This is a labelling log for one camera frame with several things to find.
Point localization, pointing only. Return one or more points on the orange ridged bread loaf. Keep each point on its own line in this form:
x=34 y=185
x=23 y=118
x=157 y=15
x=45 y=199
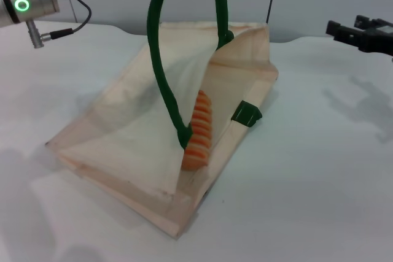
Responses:
x=199 y=139

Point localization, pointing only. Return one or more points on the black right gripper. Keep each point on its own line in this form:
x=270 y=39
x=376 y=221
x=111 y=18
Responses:
x=377 y=39

